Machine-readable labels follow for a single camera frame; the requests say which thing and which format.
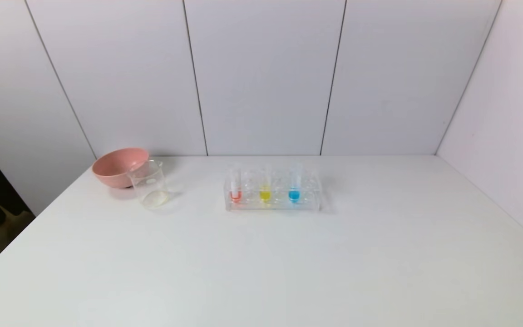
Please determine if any test tube with yellow pigment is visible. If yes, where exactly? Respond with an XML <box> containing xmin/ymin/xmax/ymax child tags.
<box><xmin>259</xmin><ymin>163</ymin><xmax>272</xmax><ymax>204</ymax></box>

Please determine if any test tube with red pigment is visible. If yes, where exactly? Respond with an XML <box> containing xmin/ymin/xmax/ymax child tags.
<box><xmin>230</xmin><ymin>167</ymin><xmax>243</xmax><ymax>204</ymax></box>

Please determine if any clear acrylic test tube rack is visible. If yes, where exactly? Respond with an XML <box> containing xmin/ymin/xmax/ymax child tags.
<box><xmin>224</xmin><ymin>167</ymin><xmax>322</xmax><ymax>213</ymax></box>

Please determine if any test tube with blue pigment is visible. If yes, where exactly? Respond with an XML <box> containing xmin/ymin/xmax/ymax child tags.
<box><xmin>288</xmin><ymin>163</ymin><xmax>302</xmax><ymax>204</ymax></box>

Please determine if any clear glass beaker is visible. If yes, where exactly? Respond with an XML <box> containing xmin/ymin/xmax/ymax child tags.
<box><xmin>128</xmin><ymin>159</ymin><xmax>171</xmax><ymax>210</ymax></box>

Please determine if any pink bowl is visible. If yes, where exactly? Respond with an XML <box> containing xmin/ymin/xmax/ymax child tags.
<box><xmin>92</xmin><ymin>148</ymin><xmax>151</xmax><ymax>189</ymax></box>

